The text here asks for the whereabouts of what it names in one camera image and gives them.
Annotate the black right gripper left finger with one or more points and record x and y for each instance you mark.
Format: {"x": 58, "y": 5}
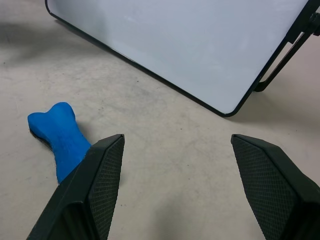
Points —
{"x": 85, "y": 190}

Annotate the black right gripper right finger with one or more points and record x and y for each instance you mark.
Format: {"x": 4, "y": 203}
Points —
{"x": 275, "y": 185}

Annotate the blue whiteboard eraser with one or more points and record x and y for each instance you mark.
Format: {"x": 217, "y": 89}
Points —
{"x": 61, "y": 136}

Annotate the black whiteboard stand leg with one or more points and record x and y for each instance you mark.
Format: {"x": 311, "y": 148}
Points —
{"x": 287, "y": 50}

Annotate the black-framed whiteboard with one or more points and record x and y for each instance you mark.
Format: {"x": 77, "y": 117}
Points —
{"x": 180, "y": 42}

